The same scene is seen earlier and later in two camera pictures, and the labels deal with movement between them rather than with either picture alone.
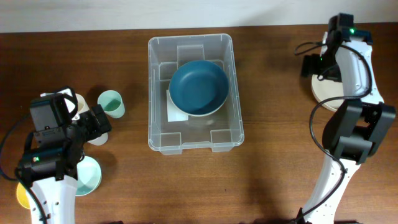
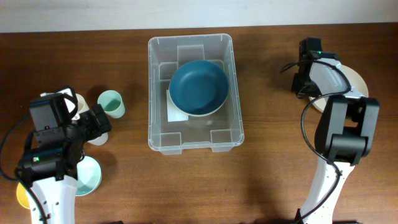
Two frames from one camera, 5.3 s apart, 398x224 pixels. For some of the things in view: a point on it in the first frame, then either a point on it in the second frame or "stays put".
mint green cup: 112,103 stays put
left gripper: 95,130 stays put
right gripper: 309,66 -> 295,88
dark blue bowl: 199,87 stays put
